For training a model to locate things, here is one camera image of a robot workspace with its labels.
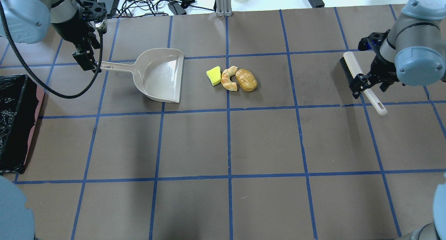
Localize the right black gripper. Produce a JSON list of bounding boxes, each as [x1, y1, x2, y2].
[[351, 30, 400, 99]]

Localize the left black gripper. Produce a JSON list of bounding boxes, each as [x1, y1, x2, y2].
[[52, 0, 107, 72]]

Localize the white hand brush black bristles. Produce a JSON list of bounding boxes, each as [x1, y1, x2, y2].
[[340, 52, 388, 116]]

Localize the beige plastic dustpan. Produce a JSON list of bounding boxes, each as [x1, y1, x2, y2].
[[101, 48, 185, 103]]

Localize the yellow sponge piece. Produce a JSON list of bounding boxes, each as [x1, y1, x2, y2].
[[206, 66, 221, 86]]

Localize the brown potato bread roll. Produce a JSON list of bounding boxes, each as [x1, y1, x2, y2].
[[235, 69, 258, 92]]

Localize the toy croissant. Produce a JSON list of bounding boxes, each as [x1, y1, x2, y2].
[[220, 66, 239, 91]]

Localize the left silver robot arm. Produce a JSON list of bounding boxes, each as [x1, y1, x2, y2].
[[1, 0, 107, 71]]

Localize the bin with black bag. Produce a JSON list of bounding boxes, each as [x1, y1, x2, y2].
[[0, 75, 45, 174]]

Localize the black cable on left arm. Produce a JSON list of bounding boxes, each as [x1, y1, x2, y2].
[[0, 3, 103, 100]]

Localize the aluminium frame post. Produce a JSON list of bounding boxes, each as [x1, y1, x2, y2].
[[215, 0, 233, 17]]

